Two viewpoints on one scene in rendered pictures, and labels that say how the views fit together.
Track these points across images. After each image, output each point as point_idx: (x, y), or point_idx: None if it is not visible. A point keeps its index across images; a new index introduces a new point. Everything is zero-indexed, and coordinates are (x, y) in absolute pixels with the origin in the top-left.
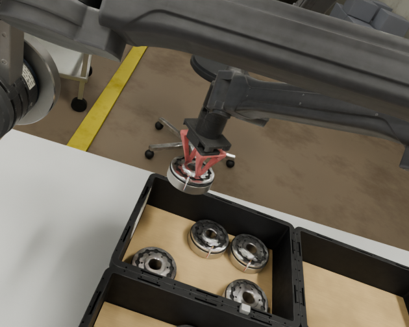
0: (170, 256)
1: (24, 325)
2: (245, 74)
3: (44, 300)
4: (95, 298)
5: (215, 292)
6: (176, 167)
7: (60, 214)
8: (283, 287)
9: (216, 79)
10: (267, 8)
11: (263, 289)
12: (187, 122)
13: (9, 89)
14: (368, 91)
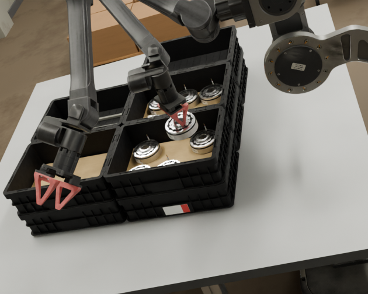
0: (194, 145)
1: (274, 139)
2: (149, 34)
3: (271, 150)
4: (223, 93)
5: (165, 153)
6: (191, 118)
7: (294, 193)
8: (121, 154)
9: (164, 49)
10: None
11: (132, 168)
12: (183, 96)
13: (273, 40)
14: None
